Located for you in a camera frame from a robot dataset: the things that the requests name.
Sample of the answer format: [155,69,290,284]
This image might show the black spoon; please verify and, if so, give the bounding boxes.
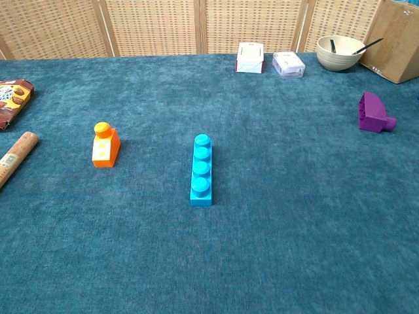
[352,38,384,56]

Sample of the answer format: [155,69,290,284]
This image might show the white and red carton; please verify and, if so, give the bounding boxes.
[235,42,265,74]

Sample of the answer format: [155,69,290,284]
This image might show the purple plastic toy piece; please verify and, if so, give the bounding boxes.
[357,92,398,134]

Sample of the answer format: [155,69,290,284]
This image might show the woven rattan folding screen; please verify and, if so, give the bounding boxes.
[0,0,384,61]

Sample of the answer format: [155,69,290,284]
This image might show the brown cookie snack box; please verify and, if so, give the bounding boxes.
[0,78,35,131]

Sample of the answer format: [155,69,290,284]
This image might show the beige bowl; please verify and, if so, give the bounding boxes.
[316,35,367,72]

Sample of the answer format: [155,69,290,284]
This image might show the orange toy block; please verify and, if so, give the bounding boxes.
[92,122,122,169]

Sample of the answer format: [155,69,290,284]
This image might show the brown cardboard box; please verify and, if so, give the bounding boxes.
[359,0,419,84]

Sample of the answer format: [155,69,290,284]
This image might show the blue four-stud brick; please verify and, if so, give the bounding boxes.
[189,133,213,207]

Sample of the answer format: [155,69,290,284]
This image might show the clear plastic box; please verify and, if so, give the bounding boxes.
[272,51,306,79]

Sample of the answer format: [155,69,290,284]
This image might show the teal table cloth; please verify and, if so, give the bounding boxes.
[0,52,419,314]

